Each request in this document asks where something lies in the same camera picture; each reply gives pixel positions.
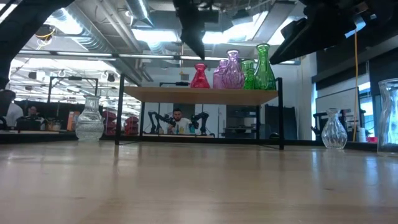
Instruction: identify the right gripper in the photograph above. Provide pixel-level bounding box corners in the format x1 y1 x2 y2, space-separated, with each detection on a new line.
269 0 366 66

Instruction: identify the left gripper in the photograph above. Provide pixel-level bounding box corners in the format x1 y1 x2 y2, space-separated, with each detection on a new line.
172 0 220 60

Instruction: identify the red glass vase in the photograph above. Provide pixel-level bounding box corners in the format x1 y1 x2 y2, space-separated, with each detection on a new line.
190 63 211 90

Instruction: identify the pink ribbed glass jar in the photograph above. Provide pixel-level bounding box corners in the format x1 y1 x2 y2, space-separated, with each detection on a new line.
212 58 229 90

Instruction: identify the tall green glass vase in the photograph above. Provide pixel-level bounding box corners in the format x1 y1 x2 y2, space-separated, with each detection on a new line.
253 43 277 91

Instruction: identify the pink swirl glass vase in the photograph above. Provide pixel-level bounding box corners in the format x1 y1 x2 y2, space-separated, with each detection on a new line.
221 49 246 90

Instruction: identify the small green textured vase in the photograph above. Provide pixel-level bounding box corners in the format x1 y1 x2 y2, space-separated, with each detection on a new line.
241 59 257 91

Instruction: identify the clear swirl glass vase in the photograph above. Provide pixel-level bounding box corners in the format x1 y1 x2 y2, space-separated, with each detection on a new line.
321 108 348 150

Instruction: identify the tall clear glass vase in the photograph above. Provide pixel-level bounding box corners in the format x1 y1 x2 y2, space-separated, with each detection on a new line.
377 78 398 157

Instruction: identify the clear ribbed glass vase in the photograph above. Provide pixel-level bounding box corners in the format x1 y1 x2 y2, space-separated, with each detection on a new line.
75 95 105 144

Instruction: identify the white board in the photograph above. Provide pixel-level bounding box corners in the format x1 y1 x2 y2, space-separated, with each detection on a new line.
315 86 359 141

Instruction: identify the black panel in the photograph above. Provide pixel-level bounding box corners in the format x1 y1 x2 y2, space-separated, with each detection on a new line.
265 104 299 141

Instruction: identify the black office chair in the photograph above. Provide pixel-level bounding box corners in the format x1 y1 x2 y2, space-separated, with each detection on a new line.
310 111 330 142

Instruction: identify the black shelving unit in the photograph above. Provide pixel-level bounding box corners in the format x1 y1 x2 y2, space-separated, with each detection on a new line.
226 105 259 139

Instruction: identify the red background chair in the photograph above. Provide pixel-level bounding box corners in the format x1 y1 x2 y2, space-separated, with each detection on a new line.
102 110 118 136
124 116 140 136

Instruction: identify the orange box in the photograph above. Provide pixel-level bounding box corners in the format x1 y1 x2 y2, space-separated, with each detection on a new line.
67 111 81 132

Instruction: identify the black background monitor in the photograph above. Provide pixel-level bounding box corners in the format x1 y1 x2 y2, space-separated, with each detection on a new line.
16 116 43 131

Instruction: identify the wooden shelf black frame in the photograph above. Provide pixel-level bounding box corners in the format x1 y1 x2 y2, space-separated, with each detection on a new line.
114 73 285 151

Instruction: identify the yellow hanging cable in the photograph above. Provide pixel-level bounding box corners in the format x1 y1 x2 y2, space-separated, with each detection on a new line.
353 30 359 142

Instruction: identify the black table frame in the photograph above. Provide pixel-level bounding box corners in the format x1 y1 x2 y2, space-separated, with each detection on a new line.
0 132 379 152

